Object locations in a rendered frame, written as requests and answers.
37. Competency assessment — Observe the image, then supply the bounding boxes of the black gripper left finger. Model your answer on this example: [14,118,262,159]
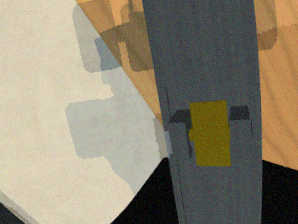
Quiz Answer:
[110,157,180,224]

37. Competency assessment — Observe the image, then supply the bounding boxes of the wooden board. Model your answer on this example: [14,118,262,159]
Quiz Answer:
[76,0,298,171]

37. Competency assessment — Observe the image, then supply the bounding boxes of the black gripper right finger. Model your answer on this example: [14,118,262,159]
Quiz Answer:
[261,160,298,224]

